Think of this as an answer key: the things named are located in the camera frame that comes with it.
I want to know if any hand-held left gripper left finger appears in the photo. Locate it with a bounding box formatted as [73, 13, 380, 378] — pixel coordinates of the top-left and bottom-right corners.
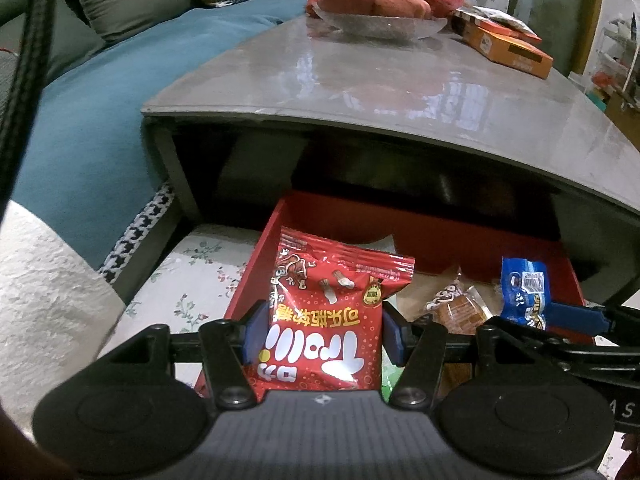
[95, 301, 272, 409]

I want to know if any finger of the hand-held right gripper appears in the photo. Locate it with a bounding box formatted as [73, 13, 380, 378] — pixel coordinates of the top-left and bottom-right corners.
[492, 317, 640, 377]
[547, 301, 640, 347]

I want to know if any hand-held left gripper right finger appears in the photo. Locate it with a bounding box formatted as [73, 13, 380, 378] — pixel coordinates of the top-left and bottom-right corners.
[381, 301, 571, 409]

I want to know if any blue snack packet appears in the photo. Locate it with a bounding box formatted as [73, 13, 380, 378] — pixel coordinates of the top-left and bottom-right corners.
[500, 256, 552, 332]

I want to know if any clear packet of brown snack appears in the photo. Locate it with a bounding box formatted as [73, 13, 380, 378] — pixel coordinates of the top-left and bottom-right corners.
[425, 267, 503, 392]

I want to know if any red snack bag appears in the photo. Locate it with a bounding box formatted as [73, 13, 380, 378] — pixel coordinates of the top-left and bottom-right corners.
[252, 226, 417, 394]

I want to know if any red drawer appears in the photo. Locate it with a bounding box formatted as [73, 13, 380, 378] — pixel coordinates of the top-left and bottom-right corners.
[194, 190, 586, 396]

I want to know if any floral mat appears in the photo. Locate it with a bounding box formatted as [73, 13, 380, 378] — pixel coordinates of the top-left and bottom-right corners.
[102, 224, 267, 387]

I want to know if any grey coffee table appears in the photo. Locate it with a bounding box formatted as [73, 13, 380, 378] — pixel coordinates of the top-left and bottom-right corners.
[141, 0, 640, 311]

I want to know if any brown cardboard box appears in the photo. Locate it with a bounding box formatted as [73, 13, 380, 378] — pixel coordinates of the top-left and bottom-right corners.
[604, 91, 640, 142]

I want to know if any white fluffy rug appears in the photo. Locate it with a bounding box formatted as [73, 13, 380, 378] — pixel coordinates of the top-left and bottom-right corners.
[0, 200, 127, 438]

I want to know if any teal blanket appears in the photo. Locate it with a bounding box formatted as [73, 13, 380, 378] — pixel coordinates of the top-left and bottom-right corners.
[15, 0, 309, 272]

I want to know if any orange cardboard box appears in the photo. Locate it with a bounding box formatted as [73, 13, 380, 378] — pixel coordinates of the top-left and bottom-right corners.
[451, 6, 544, 45]
[467, 24, 554, 80]

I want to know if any glass fruit bowl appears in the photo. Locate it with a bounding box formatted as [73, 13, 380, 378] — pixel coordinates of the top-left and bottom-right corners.
[306, 5, 449, 41]

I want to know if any pale red apple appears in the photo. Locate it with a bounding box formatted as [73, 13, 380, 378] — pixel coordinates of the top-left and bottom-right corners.
[375, 0, 433, 21]

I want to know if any green sofa cushion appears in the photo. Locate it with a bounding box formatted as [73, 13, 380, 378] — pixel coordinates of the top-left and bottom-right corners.
[79, 0, 194, 44]

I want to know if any green sofa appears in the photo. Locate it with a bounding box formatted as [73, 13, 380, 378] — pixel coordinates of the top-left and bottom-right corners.
[0, 0, 321, 91]

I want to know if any black braided cable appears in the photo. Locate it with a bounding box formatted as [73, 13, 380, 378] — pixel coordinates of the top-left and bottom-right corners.
[0, 0, 67, 198]

